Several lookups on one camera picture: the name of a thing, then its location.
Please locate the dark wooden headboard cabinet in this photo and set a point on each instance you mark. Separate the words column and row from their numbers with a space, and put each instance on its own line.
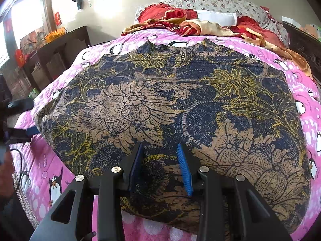
column 307, row 46

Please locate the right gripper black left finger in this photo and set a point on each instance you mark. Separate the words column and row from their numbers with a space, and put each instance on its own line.
column 90, row 207

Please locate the orange plastic basket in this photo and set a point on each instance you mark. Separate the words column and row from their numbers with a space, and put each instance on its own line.
column 55, row 34

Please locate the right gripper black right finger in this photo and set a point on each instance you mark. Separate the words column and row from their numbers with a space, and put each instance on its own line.
column 230, row 207

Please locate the pink penguin bed blanket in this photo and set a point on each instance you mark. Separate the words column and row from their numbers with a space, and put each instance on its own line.
column 43, row 175

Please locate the floral white pillow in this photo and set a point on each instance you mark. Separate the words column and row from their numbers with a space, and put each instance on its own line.
column 241, row 7

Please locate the dark wooden side table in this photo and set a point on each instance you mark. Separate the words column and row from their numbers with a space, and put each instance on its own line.
column 67, row 47

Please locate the red gold satin cloth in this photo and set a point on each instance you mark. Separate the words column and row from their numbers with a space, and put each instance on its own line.
column 184, row 22

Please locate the dark floral patterned garment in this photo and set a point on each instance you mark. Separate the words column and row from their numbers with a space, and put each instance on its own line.
column 235, row 113

